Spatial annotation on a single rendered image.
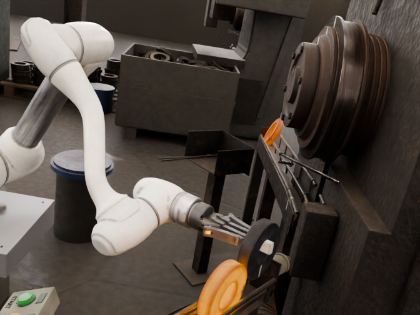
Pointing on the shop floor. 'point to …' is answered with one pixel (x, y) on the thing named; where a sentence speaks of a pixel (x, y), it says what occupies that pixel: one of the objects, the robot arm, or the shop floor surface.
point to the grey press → (257, 57)
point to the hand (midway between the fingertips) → (259, 243)
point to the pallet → (28, 72)
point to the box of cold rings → (173, 92)
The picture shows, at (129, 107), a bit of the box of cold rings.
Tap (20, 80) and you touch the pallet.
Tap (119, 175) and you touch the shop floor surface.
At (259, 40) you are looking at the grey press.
